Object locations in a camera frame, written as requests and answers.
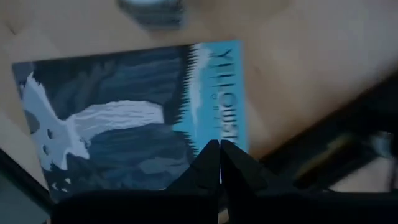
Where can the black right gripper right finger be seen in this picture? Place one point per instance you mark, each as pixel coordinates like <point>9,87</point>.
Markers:
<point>242,174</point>

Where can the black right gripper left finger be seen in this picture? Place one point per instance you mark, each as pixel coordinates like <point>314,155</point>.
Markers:
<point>205,174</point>

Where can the dark green pepper tin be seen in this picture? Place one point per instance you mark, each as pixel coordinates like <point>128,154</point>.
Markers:
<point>155,15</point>

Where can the Yellowstone waterfall booklet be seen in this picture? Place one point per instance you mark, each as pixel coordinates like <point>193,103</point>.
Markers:
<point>124,93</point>

